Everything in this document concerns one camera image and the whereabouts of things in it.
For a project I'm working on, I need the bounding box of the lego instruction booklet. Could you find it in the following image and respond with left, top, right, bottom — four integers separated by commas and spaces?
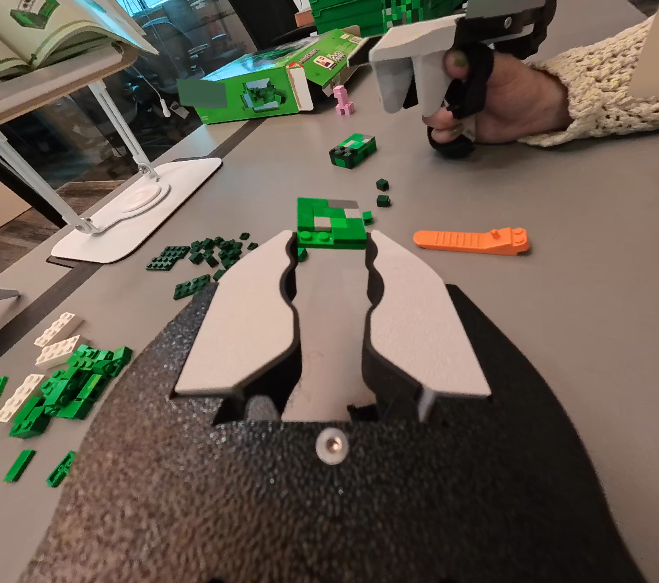
0, 0, 159, 80

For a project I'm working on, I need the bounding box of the orange lego brick separator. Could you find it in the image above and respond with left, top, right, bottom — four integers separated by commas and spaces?
413, 227, 531, 256

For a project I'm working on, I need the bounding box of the white book stand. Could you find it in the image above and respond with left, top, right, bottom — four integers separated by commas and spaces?
0, 41, 223, 265

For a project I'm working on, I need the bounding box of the person's right hand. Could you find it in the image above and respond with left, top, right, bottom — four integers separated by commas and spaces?
426, 49, 573, 147

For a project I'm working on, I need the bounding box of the green lego set box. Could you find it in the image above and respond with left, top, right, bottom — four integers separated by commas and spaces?
176, 28, 372, 126

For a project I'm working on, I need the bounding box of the pile of dark green lego pieces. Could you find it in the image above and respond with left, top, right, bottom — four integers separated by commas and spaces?
146, 232, 259, 301

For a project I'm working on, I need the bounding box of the pile of bright green lego bricks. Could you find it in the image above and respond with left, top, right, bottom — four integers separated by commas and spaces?
7, 344, 134, 440

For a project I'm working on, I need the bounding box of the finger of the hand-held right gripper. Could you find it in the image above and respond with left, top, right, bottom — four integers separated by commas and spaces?
347, 35, 393, 70
370, 15, 465, 114

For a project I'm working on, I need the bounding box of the person's right forearm knit sleeve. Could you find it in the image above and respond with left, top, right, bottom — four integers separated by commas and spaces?
519, 16, 659, 149

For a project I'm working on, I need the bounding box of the small green lego head build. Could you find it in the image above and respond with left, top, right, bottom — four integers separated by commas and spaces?
329, 133, 378, 171

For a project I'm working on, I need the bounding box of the pink lego pig figure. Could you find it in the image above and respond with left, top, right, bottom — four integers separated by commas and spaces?
333, 84, 356, 118

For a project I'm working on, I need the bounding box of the bright green lego plate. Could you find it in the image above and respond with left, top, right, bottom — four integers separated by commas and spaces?
46, 450, 77, 488
2, 448, 37, 484

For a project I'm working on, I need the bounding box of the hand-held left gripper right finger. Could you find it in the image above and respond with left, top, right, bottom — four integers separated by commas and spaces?
362, 230, 493, 422

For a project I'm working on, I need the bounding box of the green lego plate build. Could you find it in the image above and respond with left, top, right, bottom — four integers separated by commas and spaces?
297, 198, 369, 250

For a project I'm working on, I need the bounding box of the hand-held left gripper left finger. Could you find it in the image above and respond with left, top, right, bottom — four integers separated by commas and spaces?
174, 230, 302, 424

